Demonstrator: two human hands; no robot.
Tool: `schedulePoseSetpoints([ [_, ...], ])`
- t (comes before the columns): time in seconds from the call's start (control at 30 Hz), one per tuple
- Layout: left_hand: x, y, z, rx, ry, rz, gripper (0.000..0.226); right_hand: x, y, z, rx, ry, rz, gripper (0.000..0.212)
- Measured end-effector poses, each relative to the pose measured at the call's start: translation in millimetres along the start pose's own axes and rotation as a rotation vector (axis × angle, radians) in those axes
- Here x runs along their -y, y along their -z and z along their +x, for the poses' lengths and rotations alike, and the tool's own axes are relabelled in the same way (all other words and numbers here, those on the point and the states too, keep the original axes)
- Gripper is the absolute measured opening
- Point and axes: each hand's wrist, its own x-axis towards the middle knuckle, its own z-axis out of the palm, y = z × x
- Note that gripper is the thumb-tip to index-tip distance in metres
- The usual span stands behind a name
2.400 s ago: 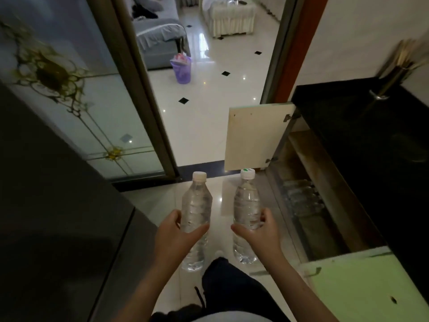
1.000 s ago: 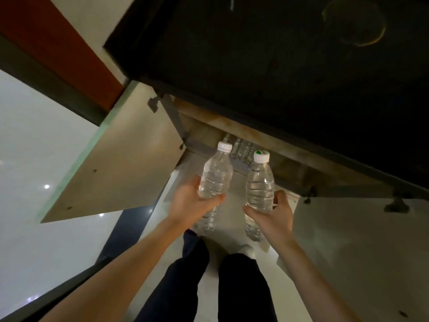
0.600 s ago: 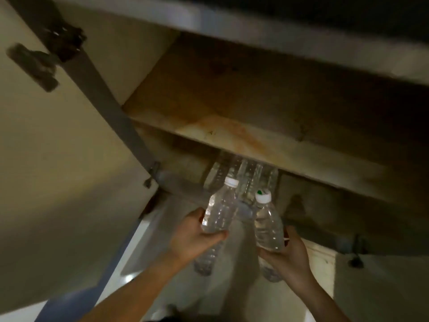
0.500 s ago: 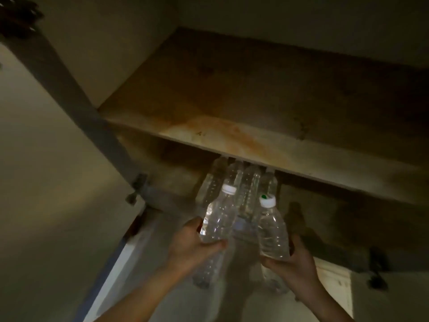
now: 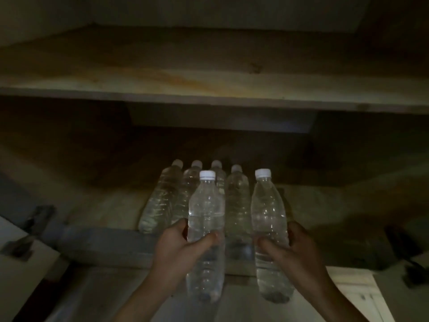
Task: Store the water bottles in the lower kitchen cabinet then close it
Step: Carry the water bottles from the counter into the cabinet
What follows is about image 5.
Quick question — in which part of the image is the person's right hand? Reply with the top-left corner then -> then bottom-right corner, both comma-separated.
257,221 -> 331,292

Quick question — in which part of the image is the clear plastic water bottle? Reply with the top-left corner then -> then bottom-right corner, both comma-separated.
186,170 -> 226,303
224,164 -> 254,262
210,160 -> 228,198
171,160 -> 204,225
138,159 -> 184,234

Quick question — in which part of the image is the person's left hand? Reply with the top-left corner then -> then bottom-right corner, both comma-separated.
152,217 -> 223,292

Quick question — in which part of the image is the green-marked cap water bottle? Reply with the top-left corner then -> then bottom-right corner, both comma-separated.
250,168 -> 296,304

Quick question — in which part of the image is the metal door hinge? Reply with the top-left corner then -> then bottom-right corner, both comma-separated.
384,224 -> 429,289
1,205 -> 57,263

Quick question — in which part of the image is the green edged cabinet door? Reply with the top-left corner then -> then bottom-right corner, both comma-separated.
374,254 -> 429,322
0,214 -> 63,322

